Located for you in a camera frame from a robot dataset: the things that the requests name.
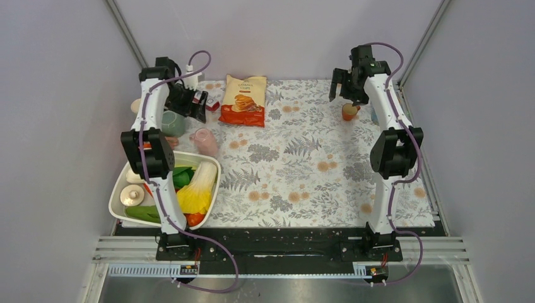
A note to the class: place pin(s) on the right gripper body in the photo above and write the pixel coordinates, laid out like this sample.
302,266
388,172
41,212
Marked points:
352,91

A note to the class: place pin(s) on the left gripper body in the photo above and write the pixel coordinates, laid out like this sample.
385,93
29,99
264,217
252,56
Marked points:
181,98

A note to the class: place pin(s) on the small orange red mug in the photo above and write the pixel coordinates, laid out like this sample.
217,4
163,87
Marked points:
349,111

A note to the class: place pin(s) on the green round mug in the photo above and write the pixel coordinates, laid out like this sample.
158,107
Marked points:
173,124

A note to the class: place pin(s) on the pink faceted mug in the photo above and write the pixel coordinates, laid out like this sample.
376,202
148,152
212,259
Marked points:
205,142

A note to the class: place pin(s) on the small pink brown mug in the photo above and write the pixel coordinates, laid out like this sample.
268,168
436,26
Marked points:
172,141

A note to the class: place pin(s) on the blue iridescent mug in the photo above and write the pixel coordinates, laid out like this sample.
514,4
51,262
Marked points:
374,117

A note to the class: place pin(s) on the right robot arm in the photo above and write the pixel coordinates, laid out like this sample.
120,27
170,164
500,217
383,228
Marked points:
396,155

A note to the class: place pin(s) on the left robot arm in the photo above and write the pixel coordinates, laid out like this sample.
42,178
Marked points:
155,165

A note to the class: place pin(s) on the cream floral mug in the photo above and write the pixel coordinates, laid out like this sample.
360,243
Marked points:
135,105

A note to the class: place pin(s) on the red white toothpaste box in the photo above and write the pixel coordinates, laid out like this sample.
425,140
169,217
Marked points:
212,104

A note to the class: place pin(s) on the cassava chips bag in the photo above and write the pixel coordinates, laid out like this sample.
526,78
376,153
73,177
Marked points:
244,101

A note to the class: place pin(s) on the white plastic basin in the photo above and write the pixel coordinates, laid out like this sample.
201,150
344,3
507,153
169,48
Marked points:
182,159

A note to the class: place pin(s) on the toy green pepper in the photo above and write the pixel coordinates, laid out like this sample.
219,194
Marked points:
182,176

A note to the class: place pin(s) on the floral tablecloth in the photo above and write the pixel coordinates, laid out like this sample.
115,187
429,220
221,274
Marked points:
306,167

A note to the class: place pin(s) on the toy napa cabbage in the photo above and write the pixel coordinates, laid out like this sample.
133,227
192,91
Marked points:
196,197

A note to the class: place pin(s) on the toy green leek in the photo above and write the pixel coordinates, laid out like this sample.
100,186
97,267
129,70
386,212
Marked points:
133,178

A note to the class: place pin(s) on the toy mushroom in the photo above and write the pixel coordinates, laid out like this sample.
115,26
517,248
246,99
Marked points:
132,195

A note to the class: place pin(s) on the toy red tomato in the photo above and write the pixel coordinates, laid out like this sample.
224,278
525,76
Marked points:
194,219

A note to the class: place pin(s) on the toy green cucumber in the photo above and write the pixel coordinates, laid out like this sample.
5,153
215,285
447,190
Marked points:
143,213

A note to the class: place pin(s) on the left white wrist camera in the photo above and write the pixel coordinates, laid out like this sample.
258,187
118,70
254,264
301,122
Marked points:
191,78

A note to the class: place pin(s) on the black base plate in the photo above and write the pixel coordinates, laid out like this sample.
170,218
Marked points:
272,251

